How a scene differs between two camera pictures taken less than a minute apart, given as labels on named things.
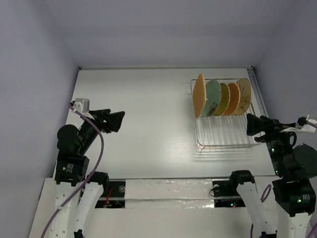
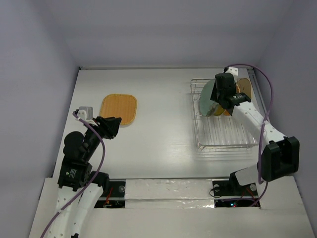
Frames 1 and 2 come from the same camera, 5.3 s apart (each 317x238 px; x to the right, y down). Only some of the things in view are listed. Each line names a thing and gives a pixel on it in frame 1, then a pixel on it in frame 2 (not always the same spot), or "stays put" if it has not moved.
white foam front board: [169, 194] stays put
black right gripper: [265, 126] → [214, 92]
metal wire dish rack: [222, 133] stays put
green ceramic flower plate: [213, 97] stays put
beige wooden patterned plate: [245, 96] stays put
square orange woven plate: [199, 95] → [124, 106]
